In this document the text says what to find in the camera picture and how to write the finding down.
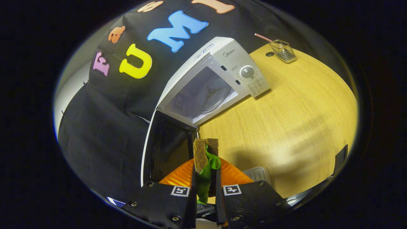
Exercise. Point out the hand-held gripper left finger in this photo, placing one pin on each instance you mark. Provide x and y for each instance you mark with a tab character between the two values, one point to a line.
159	203

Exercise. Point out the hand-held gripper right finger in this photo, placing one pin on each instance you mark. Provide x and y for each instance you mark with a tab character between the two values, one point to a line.
251	203

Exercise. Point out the lettuce sandwich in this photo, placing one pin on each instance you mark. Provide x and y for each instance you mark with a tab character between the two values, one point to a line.
200	156

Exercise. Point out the white microwave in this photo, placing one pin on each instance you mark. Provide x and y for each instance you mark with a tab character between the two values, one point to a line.
232	60

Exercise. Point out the glass microwave turntable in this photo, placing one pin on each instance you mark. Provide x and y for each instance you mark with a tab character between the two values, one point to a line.
219	98

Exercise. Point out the white plastic tray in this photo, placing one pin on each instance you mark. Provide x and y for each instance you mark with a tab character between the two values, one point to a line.
257	174

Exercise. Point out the black backdrop cloth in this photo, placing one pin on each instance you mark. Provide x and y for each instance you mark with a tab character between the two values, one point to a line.
105	133

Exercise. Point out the red striped straw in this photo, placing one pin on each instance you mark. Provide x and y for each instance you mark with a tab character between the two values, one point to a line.
263	37

